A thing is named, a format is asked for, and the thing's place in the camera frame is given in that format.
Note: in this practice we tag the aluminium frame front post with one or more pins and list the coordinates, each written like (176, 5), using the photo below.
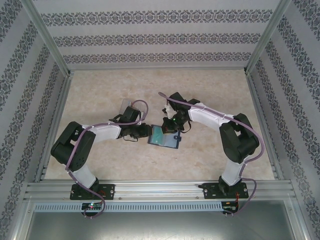
(21, 225)
(298, 220)

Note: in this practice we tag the blue folding card holder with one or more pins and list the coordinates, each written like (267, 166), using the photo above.
(170, 142)

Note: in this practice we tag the grey sheet metal panel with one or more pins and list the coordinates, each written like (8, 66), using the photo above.
(160, 227)

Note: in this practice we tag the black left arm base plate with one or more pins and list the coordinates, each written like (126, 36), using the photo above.
(107, 191)

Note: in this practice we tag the aluminium mounting rail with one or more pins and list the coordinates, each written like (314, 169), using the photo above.
(157, 190)

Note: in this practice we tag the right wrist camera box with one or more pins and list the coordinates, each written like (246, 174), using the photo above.
(167, 110)

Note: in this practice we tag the aluminium frame post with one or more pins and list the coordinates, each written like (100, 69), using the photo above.
(47, 32)
(21, 225)
(298, 220)
(270, 30)

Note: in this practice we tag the aluminium frame side rail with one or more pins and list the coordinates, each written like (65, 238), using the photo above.
(265, 105)
(53, 112)

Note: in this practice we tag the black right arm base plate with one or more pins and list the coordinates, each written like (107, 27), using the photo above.
(210, 191)

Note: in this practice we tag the clear plastic card box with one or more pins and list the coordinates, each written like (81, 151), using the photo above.
(125, 105)

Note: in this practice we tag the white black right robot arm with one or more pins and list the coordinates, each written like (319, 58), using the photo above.
(207, 117)

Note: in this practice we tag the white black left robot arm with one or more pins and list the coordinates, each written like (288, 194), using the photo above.
(105, 132)

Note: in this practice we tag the aluminium frame rear post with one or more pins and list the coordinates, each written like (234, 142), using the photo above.
(47, 32)
(270, 30)

